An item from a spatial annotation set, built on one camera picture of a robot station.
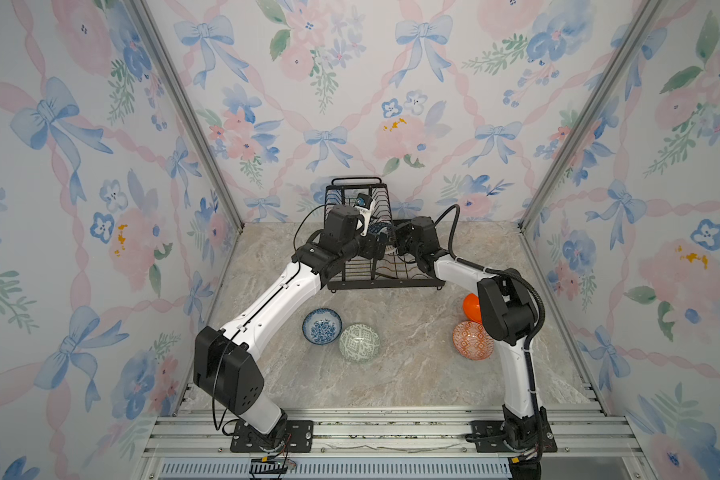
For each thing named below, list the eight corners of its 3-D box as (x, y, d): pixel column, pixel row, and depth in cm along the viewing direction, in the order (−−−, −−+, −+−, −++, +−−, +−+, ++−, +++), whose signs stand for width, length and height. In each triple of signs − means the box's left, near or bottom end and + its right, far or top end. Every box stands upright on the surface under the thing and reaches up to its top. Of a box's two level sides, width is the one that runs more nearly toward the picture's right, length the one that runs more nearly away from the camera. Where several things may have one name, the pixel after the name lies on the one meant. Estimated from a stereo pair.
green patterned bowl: (335, 349, 90) (334, 343, 87) (354, 324, 96) (354, 317, 92) (365, 370, 87) (365, 364, 83) (383, 342, 92) (384, 335, 88)
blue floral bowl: (302, 345, 91) (300, 338, 87) (306, 315, 97) (304, 308, 93) (341, 345, 91) (340, 339, 87) (343, 315, 97) (342, 308, 93)
